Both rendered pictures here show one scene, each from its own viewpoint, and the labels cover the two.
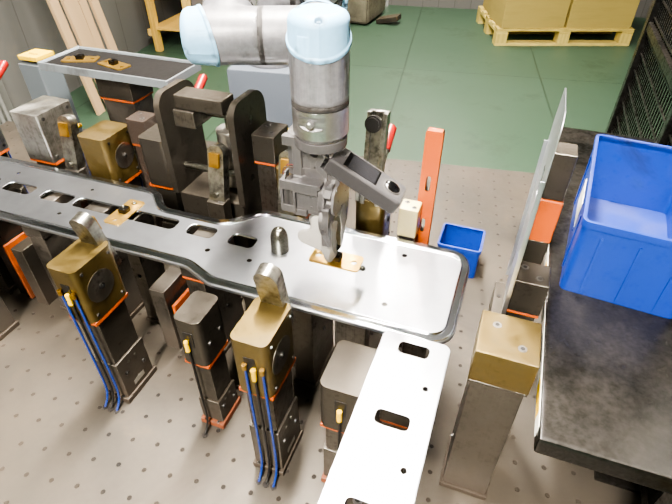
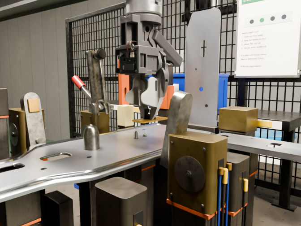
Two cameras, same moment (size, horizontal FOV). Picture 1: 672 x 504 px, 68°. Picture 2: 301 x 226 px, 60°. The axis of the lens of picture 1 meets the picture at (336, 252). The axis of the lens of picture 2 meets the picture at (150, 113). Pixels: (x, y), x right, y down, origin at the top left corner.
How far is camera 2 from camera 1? 78 cm
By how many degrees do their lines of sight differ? 68
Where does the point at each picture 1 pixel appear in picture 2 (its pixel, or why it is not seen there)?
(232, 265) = (86, 162)
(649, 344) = not seen: hidden behind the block
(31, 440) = not seen: outside the picture
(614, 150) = not seen: hidden behind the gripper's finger
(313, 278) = (139, 145)
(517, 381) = (255, 121)
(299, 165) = (141, 37)
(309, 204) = (152, 65)
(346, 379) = (234, 157)
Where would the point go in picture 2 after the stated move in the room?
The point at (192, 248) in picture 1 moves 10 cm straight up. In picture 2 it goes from (27, 174) to (22, 106)
